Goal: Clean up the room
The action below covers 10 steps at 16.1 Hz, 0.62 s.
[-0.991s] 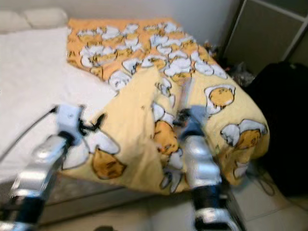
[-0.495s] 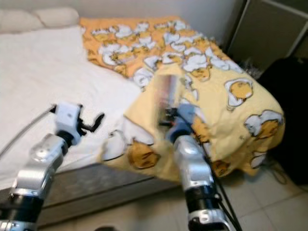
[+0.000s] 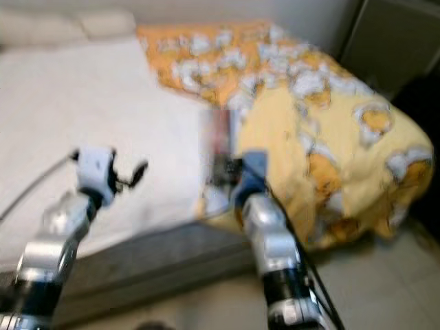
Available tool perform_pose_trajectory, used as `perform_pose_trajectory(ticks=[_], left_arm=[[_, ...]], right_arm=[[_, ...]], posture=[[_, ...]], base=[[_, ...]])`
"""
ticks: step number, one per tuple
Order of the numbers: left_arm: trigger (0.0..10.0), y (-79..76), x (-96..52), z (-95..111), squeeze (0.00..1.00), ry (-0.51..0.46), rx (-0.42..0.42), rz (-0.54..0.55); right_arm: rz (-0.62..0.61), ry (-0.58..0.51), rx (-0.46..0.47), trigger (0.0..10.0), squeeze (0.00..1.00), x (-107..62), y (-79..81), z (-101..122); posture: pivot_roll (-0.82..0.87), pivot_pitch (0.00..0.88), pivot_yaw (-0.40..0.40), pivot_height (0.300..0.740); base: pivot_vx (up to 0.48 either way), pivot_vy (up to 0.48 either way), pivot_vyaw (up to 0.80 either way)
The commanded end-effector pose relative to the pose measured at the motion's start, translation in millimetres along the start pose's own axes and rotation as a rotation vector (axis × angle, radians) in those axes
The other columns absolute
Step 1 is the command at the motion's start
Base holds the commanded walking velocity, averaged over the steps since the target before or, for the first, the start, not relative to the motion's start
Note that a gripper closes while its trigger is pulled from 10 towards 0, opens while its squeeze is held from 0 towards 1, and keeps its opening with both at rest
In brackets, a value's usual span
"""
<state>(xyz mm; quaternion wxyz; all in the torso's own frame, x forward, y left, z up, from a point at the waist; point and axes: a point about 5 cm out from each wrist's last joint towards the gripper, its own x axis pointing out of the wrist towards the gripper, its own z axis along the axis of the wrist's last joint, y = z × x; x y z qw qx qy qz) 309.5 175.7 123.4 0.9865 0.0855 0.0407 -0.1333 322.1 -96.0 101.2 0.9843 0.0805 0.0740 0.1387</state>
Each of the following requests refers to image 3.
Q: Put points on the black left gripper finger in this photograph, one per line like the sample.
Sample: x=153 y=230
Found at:
x=139 y=170

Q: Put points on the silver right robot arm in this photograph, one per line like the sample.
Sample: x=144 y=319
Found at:
x=271 y=234

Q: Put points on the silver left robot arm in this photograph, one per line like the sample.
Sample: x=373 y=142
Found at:
x=48 y=254

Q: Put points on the white quilted mattress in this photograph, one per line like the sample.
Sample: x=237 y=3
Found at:
x=96 y=103

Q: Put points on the long cream bolster pillow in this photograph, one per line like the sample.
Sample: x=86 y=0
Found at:
x=55 y=27

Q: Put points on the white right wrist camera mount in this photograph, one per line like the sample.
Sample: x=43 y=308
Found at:
x=254 y=168

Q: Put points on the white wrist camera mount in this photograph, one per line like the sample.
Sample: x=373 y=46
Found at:
x=95 y=172
x=254 y=168

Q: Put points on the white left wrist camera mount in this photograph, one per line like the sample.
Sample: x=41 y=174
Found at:
x=95 y=172

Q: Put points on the grey bed frame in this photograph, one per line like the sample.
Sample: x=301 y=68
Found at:
x=151 y=261

